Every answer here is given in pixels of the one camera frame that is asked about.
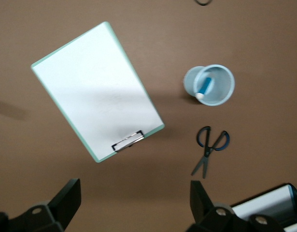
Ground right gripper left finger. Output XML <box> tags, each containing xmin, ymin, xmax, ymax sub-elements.
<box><xmin>0</xmin><ymin>178</ymin><xmax>81</xmax><ymax>232</ymax></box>

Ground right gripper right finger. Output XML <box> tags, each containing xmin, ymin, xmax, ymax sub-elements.
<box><xmin>185</xmin><ymin>180</ymin><xmax>284</xmax><ymax>232</ymax></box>

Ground blue marker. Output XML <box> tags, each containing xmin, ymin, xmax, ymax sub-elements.
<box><xmin>195</xmin><ymin>77</ymin><xmax>213</xmax><ymax>100</ymax></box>

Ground black scissors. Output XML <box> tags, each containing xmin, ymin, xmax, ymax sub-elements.
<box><xmin>191</xmin><ymin>126</ymin><xmax>230</xmax><ymax>179</ymax></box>

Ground mint green clipboard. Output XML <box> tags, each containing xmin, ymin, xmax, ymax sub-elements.
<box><xmin>31</xmin><ymin>21</ymin><xmax>165</xmax><ymax>163</ymax></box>

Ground light blue mesh cup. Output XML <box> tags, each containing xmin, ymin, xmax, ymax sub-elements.
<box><xmin>183</xmin><ymin>64</ymin><xmax>235</xmax><ymax>106</ymax></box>

